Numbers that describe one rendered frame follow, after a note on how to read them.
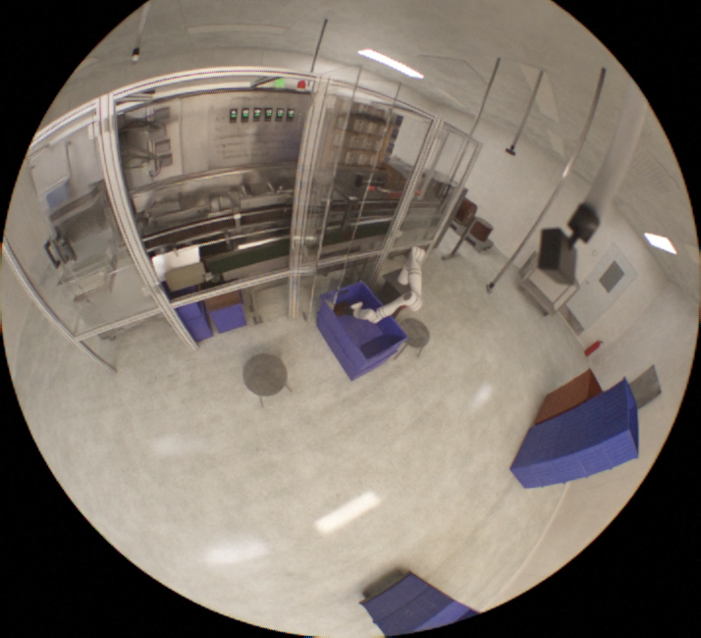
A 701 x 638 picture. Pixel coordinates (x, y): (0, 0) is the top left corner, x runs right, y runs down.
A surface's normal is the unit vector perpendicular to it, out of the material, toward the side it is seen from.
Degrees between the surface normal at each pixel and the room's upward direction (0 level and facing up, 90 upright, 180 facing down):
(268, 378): 0
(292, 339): 0
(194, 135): 90
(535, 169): 90
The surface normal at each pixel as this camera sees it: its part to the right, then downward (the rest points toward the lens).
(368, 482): 0.22, -0.67
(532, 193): -0.83, 0.25
